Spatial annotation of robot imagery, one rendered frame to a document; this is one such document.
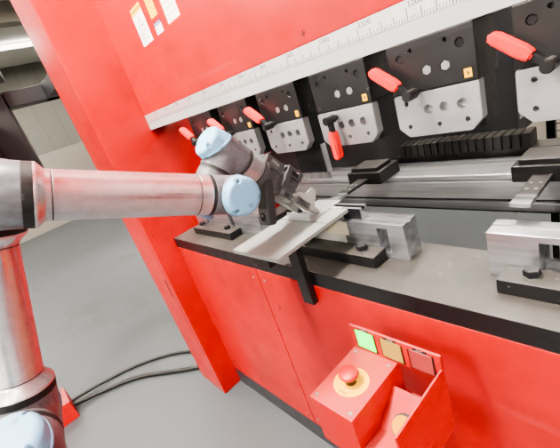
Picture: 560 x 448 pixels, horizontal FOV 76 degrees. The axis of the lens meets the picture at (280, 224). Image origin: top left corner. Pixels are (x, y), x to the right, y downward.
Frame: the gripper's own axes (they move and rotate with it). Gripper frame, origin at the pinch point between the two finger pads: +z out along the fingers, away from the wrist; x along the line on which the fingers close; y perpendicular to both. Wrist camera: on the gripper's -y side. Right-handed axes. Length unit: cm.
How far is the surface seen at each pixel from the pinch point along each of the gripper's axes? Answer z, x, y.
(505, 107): 31, -31, 48
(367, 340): 2.9, -27.3, -26.3
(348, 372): -2.2, -28.4, -33.0
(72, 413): 21, 154, -124
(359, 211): 4.4, -13.8, 3.1
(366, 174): 15.2, -3.3, 19.4
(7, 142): -63, 138, 1
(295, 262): 0.6, -1.6, -14.1
